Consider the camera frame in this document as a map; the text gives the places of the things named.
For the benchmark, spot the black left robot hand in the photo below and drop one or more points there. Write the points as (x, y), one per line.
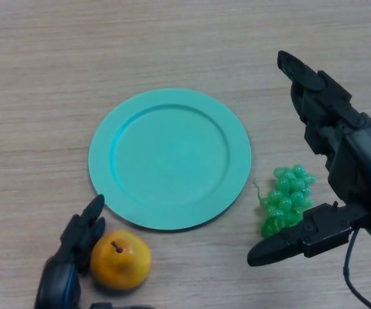
(58, 280)

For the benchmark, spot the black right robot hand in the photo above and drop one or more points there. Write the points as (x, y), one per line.
(362, 170)

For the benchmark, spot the yellow pear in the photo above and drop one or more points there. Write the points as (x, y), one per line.
(121, 262)

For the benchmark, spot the green round plate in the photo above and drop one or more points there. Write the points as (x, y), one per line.
(169, 161)

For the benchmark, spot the green grape bunch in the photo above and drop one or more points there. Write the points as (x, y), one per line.
(285, 196)

